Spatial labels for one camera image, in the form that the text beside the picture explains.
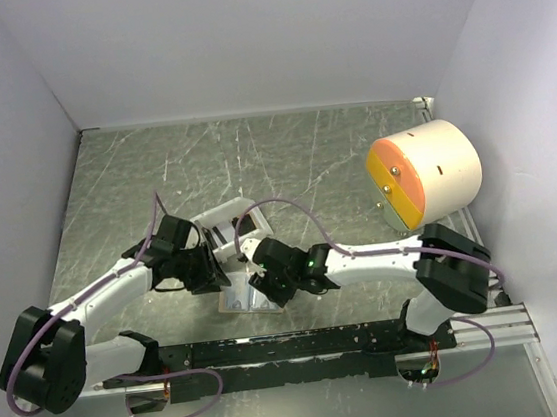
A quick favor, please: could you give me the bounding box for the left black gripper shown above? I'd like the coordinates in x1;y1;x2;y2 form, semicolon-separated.
169;238;232;297

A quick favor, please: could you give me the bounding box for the beige card holder wallet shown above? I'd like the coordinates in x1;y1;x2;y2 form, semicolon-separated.
218;272;283;314

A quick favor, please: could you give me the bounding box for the white card tray box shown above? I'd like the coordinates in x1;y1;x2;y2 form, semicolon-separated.
190;197;273;264

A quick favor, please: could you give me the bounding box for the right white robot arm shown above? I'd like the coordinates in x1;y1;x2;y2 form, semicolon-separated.
240;223;494;352

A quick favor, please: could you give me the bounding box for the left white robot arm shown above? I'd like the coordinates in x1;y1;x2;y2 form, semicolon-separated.
0;215;231;417

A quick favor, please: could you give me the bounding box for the cards stack in tray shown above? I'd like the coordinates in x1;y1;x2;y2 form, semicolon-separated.
206;213;263;247

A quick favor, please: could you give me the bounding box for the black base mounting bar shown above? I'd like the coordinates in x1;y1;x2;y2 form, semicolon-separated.
98;311;464;413

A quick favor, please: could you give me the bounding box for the large cream cylinder drum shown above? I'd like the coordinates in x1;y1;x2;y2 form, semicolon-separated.
365;119;483;233

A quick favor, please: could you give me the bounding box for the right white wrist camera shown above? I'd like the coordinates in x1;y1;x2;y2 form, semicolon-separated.
240;238;261;263

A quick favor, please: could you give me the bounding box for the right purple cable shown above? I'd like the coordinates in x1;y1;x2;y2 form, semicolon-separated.
230;173;518;409

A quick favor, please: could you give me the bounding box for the purple cable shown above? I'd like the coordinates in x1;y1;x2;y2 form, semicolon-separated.
230;173;518;409
0;185;228;417

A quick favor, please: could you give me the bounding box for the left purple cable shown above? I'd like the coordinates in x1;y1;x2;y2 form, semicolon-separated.
0;185;228;417

